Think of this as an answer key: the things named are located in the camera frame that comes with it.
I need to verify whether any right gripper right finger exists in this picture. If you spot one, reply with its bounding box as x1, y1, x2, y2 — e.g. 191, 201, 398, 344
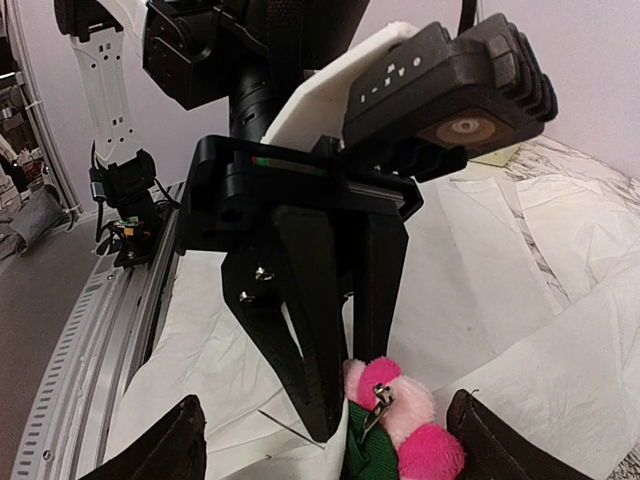
446, 390, 590, 480

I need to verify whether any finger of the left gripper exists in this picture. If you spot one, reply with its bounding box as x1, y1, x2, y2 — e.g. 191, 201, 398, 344
221, 206, 344, 442
353, 214, 409, 362

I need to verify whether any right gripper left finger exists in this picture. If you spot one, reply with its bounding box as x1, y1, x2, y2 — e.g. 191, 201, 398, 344
82, 395, 207, 480

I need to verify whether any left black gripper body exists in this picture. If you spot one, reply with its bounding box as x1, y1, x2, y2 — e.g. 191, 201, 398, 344
177, 135, 424, 255

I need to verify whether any pink flower brooch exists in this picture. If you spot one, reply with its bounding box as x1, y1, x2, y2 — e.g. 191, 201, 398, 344
342, 357, 466, 479

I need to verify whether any white button shirt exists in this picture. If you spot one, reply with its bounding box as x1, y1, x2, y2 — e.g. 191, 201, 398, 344
106, 175, 639, 479

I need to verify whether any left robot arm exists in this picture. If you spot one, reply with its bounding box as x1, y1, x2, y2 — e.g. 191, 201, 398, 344
54, 1, 423, 442

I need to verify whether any grey cloth pile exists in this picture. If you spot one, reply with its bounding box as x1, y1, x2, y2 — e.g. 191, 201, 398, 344
1, 185, 64, 260

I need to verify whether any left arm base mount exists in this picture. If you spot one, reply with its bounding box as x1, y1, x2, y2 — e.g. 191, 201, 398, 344
89, 149, 180, 268

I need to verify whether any white slotted cable duct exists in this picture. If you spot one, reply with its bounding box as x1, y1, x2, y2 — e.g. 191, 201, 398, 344
10, 280, 106, 479

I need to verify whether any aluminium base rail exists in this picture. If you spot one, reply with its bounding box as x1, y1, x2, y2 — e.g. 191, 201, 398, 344
35, 210, 177, 479

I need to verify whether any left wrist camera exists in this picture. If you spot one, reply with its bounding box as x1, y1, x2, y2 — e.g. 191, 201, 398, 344
263, 14, 558, 181

